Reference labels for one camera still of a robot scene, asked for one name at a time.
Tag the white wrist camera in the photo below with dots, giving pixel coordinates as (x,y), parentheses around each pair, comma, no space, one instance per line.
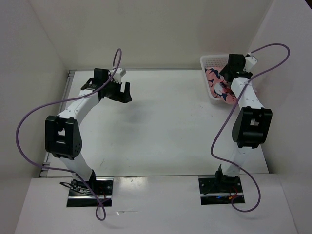
(250,62)
(117,77)

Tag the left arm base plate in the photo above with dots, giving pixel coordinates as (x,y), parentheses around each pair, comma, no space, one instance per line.
(80,196)

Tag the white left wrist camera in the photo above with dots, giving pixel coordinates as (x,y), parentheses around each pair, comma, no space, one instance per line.
(117,77)

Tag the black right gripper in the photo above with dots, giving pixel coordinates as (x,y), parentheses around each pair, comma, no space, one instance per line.
(224,71)

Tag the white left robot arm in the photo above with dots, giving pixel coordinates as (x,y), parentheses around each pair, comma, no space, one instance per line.
(91,93)

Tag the pink shark print shorts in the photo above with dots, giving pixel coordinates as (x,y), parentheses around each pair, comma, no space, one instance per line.
(219,88)

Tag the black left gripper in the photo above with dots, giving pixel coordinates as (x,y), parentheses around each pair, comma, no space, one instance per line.
(123,97)

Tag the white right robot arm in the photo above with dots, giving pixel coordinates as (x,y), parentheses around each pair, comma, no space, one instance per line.
(252,124)

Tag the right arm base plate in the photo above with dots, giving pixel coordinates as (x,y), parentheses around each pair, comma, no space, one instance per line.
(217,193)

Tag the white perforated plastic basket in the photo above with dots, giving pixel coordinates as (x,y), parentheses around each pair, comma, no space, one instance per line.
(214,64)

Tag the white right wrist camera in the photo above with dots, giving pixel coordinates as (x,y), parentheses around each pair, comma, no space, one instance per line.
(250,62)

